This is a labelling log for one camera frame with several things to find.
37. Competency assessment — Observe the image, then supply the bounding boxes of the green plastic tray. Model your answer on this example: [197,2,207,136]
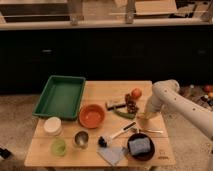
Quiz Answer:
[33,75,86,120]

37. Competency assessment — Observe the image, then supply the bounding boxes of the white lidded container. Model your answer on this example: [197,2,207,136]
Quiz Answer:
[44,117,62,135]

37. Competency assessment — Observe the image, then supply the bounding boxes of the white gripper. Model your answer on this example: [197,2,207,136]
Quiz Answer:
[144,95,164,118]

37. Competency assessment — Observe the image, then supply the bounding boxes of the metal cup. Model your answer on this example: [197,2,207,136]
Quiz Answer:
[74,131,89,149]

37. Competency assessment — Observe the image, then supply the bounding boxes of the metal fork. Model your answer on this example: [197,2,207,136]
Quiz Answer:
[131,128,164,134]

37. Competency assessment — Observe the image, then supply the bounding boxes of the red tomato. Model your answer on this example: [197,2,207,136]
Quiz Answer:
[131,88,142,100]

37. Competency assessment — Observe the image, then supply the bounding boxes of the yellow banana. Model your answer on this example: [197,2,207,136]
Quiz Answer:
[136,113,147,120]

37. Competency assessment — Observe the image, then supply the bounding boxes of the orange bowl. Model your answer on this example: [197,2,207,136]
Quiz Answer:
[78,104,105,129]

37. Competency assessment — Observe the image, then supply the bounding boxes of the knife with black handle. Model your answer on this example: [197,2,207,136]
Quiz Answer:
[106,104,126,111]

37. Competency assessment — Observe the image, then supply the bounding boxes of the black white dish brush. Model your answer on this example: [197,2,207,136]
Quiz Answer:
[98,122,136,148]

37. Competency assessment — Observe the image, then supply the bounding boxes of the green pepper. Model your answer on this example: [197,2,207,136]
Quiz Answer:
[113,107,136,120]

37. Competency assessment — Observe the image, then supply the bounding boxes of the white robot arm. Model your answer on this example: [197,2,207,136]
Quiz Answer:
[145,79,213,141]

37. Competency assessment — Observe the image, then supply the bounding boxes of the blue sponge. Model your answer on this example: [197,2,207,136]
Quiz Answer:
[129,138,151,155]

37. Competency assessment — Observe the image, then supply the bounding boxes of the wooden table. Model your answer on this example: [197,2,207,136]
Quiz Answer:
[24,81,175,168]

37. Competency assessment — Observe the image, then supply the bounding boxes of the dark red plate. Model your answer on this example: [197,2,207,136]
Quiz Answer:
[127,133,155,161]

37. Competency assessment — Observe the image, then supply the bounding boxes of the purple grapes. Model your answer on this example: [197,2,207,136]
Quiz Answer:
[125,94,139,114]

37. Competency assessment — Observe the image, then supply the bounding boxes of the blue cloth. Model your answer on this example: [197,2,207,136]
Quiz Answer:
[97,147,127,166]

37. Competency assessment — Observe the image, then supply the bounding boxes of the green plastic cup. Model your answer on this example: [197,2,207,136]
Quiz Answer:
[51,139,66,156]

